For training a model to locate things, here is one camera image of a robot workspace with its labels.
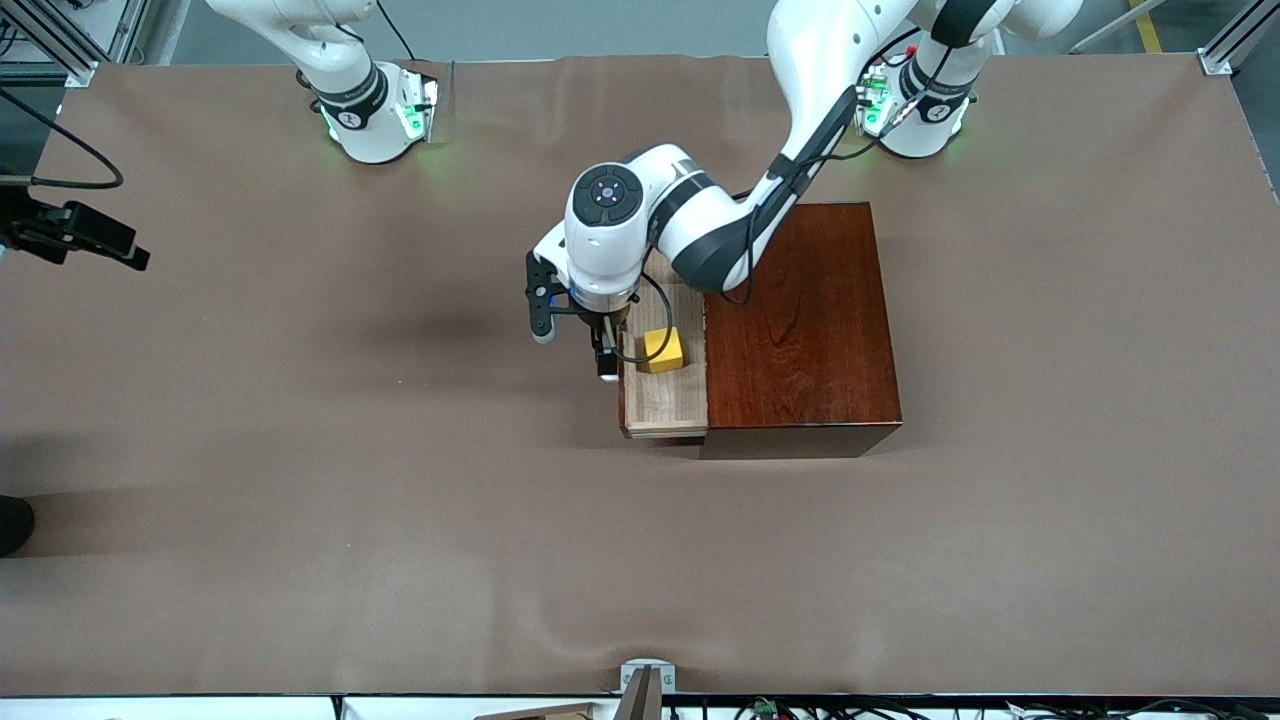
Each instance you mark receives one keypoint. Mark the silver metal bracket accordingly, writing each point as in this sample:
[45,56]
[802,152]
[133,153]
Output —
[650,668]

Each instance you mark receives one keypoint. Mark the aluminium extrusion bar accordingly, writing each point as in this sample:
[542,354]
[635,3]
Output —
[1235,40]

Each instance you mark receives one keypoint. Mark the yellow block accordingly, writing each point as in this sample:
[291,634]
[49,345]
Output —
[664,350]

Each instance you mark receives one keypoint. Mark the yellow floor tape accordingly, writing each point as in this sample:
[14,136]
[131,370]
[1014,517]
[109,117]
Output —
[1147,25]

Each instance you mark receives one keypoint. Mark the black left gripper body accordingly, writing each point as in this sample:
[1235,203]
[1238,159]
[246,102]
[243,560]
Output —
[603,335]

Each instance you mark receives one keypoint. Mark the black round object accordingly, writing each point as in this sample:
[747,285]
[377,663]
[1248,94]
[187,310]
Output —
[12,525]

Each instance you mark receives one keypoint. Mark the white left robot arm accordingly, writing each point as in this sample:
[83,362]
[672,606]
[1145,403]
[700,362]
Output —
[600,250]

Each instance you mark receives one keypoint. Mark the grey metal post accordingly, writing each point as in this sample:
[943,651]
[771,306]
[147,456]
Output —
[640,700]

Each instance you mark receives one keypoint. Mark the brown table cover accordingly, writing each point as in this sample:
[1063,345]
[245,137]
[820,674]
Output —
[500,600]

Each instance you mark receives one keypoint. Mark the light wooden plank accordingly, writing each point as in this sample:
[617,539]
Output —
[540,713]

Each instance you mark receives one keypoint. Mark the green terminal connector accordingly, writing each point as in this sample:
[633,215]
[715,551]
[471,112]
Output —
[766,707]

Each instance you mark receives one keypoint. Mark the dark brown wooden cabinet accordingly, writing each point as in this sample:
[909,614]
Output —
[810,330]

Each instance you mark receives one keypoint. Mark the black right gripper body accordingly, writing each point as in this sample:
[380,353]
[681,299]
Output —
[38,230]

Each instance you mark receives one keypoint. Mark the silver arm base connector bracket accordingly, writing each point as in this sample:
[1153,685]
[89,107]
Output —
[422,105]
[872,105]

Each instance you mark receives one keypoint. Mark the aluminium frame structure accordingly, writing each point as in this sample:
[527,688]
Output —
[70,40]

